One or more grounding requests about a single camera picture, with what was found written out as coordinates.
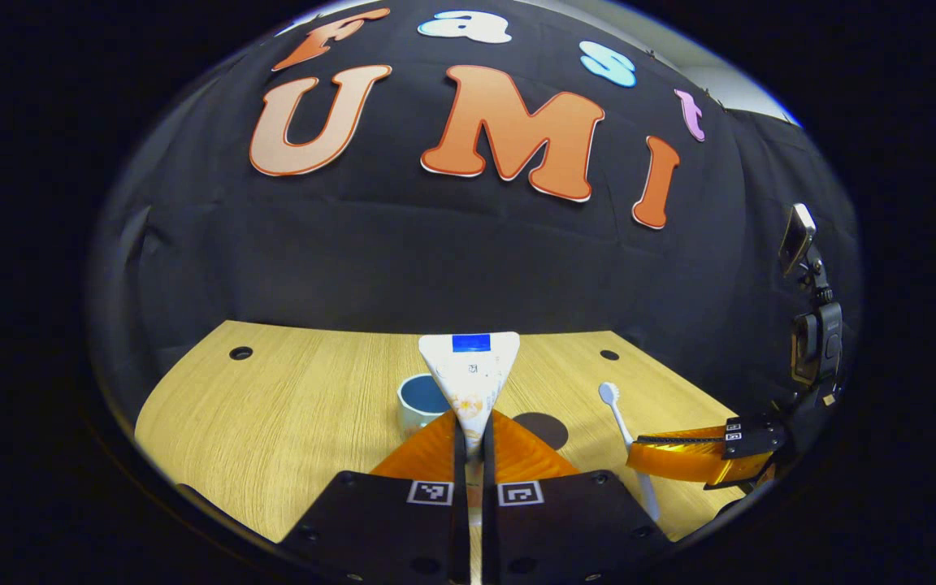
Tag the white toothpaste tube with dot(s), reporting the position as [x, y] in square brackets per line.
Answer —
[472, 374]

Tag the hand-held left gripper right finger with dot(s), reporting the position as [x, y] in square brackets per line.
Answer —
[490, 520]

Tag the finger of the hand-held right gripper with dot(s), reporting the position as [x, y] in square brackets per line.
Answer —
[752, 428]
[704, 463]

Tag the dark round coaster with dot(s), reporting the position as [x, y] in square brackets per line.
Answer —
[545, 429]

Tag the pale green cup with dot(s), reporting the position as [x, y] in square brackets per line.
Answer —
[419, 398]

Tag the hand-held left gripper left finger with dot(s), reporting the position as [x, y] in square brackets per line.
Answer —
[460, 520]

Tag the white toothbrush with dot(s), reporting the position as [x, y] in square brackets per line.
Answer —
[619, 418]

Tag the black backdrop cloth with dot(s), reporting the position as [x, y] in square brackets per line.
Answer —
[435, 260]

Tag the wooden desktop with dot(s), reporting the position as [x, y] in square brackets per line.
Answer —
[289, 406]

